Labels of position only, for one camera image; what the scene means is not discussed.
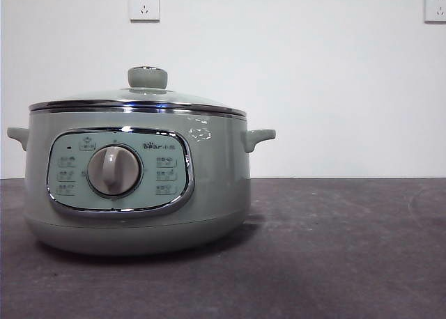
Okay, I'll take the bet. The glass lid with green knob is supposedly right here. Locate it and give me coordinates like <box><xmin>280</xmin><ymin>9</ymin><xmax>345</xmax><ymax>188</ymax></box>
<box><xmin>28</xmin><ymin>65</ymin><xmax>247</xmax><ymax>118</ymax></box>

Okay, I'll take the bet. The pale green electric cooking pot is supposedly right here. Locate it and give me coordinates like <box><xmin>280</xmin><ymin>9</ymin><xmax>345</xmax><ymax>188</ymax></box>
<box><xmin>6</xmin><ymin>110</ymin><xmax>277</xmax><ymax>257</ymax></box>

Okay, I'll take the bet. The white wall socket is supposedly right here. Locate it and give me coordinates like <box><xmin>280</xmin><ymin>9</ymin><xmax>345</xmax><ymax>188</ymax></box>
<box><xmin>423</xmin><ymin>0</ymin><xmax>446</xmax><ymax>24</ymax></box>
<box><xmin>129</xmin><ymin>0</ymin><xmax>161</xmax><ymax>23</ymax></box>

